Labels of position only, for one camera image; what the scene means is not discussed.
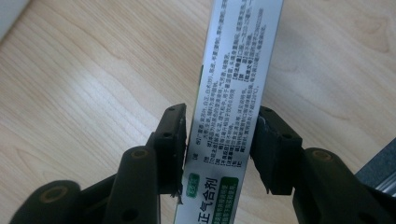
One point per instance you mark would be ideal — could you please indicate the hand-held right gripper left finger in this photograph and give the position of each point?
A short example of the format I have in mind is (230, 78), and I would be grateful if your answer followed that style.
(140, 180)

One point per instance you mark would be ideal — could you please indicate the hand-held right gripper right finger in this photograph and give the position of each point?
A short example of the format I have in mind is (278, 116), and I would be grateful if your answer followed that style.
(280, 155)

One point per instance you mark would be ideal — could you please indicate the green and white medicine box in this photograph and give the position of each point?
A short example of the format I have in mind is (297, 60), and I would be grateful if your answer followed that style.
(230, 93)

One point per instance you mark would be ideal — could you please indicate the metal floor rail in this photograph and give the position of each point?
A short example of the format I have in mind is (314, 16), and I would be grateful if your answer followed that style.
(387, 185)

